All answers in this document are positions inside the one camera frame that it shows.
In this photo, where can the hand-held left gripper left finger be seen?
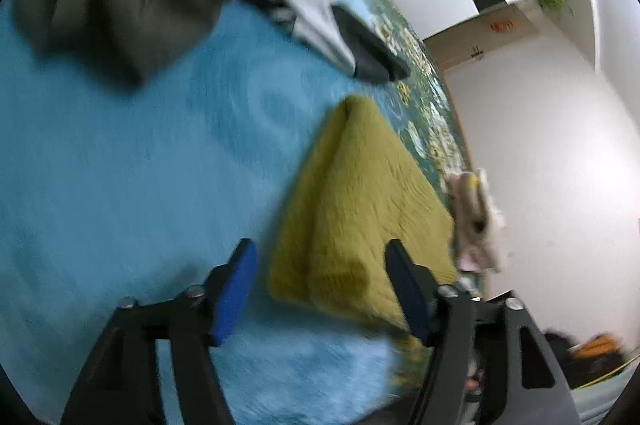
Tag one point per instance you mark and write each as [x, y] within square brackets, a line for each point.
[234, 292]

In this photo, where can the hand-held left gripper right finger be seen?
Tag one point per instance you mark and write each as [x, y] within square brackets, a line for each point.
[411, 300]

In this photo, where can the olive-yellow fuzzy garment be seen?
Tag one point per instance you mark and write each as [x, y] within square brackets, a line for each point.
[360, 215]

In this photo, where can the pink plush toy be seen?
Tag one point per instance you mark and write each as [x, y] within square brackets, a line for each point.
[475, 220]

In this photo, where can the fluffy blue blanket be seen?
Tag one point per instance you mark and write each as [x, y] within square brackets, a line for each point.
[150, 165]

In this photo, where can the dark bag with orange item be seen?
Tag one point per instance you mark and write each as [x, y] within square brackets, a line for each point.
[587, 357]

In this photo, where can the floral patterned bed sheet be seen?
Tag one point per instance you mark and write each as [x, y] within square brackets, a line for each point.
[425, 105]

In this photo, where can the wooden door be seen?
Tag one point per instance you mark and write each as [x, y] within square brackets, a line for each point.
[480, 40]

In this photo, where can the grey white black garment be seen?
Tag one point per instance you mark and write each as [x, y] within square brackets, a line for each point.
[325, 27]

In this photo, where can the green hanging plant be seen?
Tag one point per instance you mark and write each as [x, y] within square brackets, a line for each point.
[556, 0]

